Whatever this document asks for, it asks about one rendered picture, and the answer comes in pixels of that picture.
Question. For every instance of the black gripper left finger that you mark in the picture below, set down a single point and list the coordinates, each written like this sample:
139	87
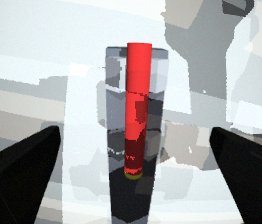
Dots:
25	170

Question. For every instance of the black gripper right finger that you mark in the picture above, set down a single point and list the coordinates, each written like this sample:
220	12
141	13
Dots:
240	161

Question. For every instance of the red cylinder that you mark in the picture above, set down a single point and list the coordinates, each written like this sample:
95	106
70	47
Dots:
138	77

